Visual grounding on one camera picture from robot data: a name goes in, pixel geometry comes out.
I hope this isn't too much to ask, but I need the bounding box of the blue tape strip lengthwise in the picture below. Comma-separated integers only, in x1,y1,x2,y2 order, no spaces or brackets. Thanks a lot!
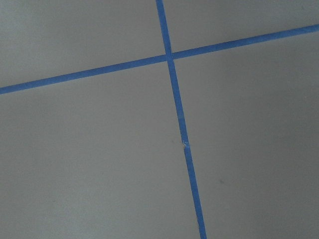
156,0,207,239

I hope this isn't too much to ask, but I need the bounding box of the blue tape strip crosswise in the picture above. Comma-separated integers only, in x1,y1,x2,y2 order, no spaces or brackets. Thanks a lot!
0,24,319,95

